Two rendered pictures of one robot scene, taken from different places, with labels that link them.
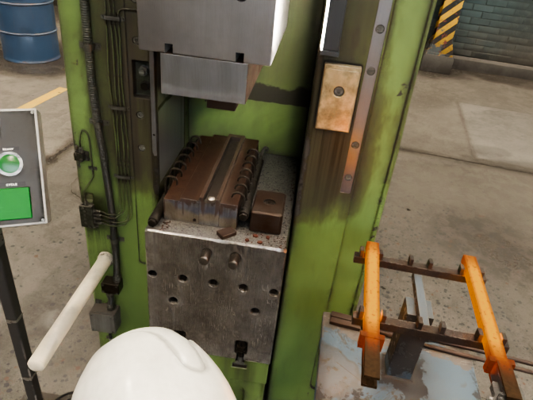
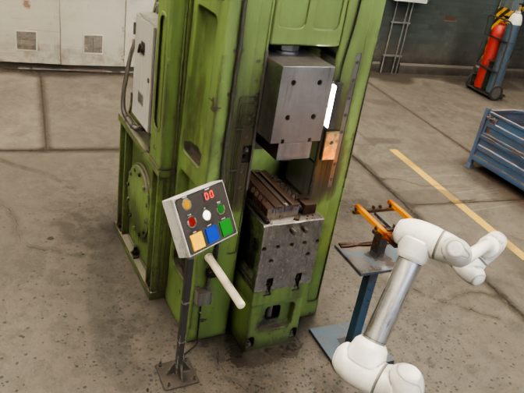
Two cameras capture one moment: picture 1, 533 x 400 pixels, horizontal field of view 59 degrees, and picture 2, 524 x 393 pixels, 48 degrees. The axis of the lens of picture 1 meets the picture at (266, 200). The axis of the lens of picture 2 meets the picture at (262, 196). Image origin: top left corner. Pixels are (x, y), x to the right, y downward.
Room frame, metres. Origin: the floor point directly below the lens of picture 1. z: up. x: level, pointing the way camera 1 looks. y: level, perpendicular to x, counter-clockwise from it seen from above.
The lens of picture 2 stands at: (-1.21, 1.87, 2.50)
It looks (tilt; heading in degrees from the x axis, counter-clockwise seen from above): 28 degrees down; 326
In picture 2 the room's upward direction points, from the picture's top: 9 degrees clockwise
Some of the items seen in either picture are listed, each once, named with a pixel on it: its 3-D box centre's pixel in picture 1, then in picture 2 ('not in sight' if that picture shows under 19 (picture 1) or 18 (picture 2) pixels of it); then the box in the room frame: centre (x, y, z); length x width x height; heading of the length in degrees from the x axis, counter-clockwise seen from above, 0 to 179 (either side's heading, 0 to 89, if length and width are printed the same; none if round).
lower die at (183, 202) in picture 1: (216, 174); (266, 192); (1.26, 0.16, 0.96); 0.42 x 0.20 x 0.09; 176
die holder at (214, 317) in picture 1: (230, 244); (267, 230); (1.27, 0.10, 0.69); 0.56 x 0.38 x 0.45; 176
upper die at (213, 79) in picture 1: (221, 55); (275, 135); (1.26, 0.16, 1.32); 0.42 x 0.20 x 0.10; 176
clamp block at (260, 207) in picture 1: (268, 211); (305, 203); (1.10, -0.01, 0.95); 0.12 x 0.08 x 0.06; 176
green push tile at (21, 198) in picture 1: (13, 203); (225, 227); (0.92, 0.60, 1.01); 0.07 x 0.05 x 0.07; 111
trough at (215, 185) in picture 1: (224, 164); (270, 187); (1.26, 0.14, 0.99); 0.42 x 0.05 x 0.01; 176
